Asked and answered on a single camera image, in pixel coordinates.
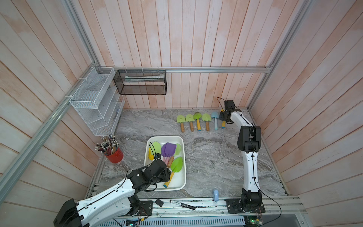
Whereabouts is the yellow plastic shovel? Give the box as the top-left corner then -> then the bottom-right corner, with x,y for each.
219,109 -> 226,129

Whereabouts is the white wire shelf rack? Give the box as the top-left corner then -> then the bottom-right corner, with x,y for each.
70,67 -> 125,136

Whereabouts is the pink handled purple shovel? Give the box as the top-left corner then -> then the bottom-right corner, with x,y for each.
161,143 -> 177,164

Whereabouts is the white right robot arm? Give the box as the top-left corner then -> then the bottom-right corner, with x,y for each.
219,100 -> 262,213

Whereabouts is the light blue shovel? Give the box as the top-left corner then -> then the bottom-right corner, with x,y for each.
211,112 -> 219,130

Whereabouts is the bright green yellow-handled shovel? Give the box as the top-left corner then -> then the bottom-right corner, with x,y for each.
193,112 -> 202,131

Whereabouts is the red pencil cup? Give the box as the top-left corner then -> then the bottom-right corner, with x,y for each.
95,135 -> 124,164

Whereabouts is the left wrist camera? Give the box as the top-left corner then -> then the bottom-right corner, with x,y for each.
154,153 -> 162,159

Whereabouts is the white storage box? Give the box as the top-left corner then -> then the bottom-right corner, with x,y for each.
144,135 -> 187,192

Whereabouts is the small black block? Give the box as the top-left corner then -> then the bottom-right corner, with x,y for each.
155,199 -> 164,207

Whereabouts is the light blue small bottle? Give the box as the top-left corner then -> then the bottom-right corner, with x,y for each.
213,188 -> 219,202

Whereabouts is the black marker pen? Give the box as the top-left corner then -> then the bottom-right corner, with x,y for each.
169,200 -> 196,211

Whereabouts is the black mesh basket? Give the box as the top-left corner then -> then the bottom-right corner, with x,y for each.
113,69 -> 167,95

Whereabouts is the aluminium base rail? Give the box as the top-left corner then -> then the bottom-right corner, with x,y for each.
102,196 -> 313,227

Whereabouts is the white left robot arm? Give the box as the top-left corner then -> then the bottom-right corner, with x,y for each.
54,159 -> 171,227

